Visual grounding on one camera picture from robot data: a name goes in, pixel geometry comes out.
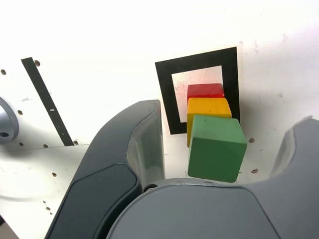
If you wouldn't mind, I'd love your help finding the yellow cube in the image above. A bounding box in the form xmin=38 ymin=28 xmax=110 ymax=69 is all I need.
xmin=186 ymin=97 xmax=232 ymax=147

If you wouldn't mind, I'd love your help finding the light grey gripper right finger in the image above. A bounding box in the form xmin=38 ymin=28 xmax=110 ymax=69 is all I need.
xmin=106 ymin=115 xmax=319 ymax=239

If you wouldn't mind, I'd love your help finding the red cube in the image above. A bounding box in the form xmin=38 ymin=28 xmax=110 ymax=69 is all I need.
xmin=187 ymin=83 xmax=225 ymax=100

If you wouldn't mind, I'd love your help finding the green cube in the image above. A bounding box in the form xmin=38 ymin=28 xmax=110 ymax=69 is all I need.
xmin=187 ymin=115 xmax=248 ymax=184

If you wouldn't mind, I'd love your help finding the black tape strip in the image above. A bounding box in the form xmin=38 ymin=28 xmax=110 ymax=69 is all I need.
xmin=20 ymin=57 xmax=74 ymax=146

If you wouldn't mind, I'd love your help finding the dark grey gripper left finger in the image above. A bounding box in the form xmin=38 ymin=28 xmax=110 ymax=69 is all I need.
xmin=46 ymin=99 xmax=166 ymax=239

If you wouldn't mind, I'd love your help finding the black tape square outline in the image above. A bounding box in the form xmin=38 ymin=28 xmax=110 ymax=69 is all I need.
xmin=155 ymin=46 xmax=241 ymax=135

